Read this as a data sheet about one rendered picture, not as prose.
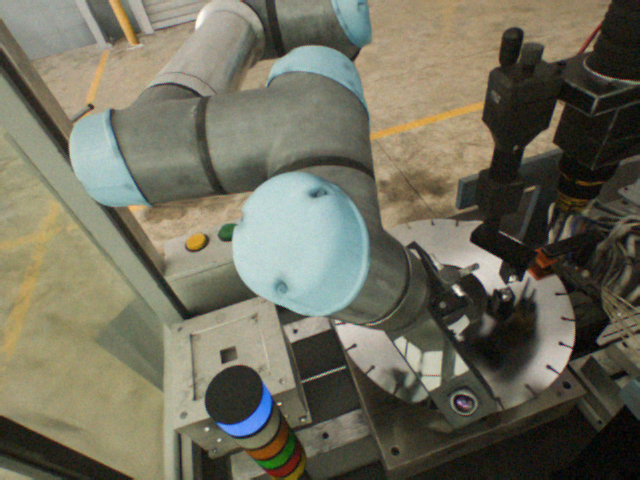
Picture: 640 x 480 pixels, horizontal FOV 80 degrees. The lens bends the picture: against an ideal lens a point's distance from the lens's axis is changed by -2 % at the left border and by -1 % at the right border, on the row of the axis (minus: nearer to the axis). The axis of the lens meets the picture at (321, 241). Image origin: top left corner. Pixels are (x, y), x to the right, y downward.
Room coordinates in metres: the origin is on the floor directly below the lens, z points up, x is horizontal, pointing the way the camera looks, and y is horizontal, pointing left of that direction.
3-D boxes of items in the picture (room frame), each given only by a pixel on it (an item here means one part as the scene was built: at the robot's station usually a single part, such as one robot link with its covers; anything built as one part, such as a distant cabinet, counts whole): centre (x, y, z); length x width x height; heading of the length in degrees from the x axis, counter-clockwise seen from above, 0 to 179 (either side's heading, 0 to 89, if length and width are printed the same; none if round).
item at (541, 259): (0.33, -0.35, 0.95); 0.10 x 0.03 x 0.07; 98
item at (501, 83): (0.34, -0.23, 1.17); 0.06 x 0.05 x 0.20; 89
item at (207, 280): (0.58, 0.18, 0.82); 0.28 x 0.11 x 0.15; 98
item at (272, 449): (0.13, 0.09, 1.08); 0.05 x 0.04 x 0.03; 8
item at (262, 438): (0.13, 0.09, 1.11); 0.05 x 0.04 x 0.03; 8
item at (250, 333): (0.32, 0.18, 0.82); 0.18 x 0.18 x 0.15; 8
